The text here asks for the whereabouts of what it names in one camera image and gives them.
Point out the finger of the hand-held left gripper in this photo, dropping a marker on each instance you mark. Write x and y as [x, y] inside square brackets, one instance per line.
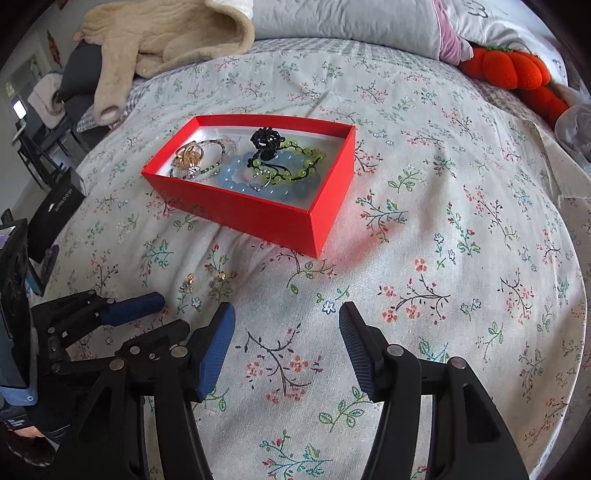
[134, 307]
[161, 334]

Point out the small gold earring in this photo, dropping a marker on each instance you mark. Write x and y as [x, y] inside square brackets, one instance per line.
[219, 276]
[190, 280]

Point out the translucent plastic bag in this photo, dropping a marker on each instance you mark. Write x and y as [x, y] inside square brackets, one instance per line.
[575, 129]

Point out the black chair frame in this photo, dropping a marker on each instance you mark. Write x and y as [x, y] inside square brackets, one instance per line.
[34, 157]

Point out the black carton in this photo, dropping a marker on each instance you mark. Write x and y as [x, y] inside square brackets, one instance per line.
[60, 207]

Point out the white cloth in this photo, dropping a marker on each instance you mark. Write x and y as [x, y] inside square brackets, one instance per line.
[44, 97]

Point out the grey pillow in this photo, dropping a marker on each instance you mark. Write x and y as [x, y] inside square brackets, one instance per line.
[346, 23]

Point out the pink cloth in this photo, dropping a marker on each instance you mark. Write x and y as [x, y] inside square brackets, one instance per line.
[450, 44]

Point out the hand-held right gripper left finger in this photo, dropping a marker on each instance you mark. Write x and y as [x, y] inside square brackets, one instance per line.
[214, 350]

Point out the beige knit sweater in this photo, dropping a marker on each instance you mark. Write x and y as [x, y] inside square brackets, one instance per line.
[161, 37]

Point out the red cardboard box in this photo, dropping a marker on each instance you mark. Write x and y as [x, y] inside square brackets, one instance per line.
[277, 226]

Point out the orange plush pumpkin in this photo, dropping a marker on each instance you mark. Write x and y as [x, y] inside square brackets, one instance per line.
[508, 69]

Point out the dark grey cushion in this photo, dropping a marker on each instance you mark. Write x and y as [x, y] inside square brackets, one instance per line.
[81, 69]

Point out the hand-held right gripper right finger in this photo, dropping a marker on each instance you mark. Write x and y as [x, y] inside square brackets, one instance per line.
[360, 350]

